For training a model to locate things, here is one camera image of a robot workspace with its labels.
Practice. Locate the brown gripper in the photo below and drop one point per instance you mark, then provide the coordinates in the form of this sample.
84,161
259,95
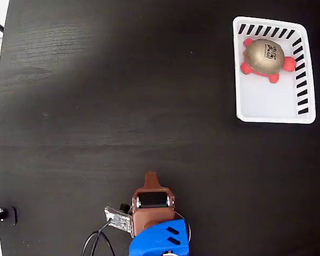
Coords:
152,214

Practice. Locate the red gold turtle toy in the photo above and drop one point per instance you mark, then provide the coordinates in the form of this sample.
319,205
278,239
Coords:
266,56

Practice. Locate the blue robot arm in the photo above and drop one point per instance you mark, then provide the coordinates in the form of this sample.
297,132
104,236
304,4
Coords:
160,240

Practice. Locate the white plastic basket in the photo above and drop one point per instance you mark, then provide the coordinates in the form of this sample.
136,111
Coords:
266,101

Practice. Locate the black table clamp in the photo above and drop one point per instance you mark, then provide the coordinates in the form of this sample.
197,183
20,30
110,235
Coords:
5,215

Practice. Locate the camera circuit board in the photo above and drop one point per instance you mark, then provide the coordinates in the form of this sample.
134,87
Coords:
118,220

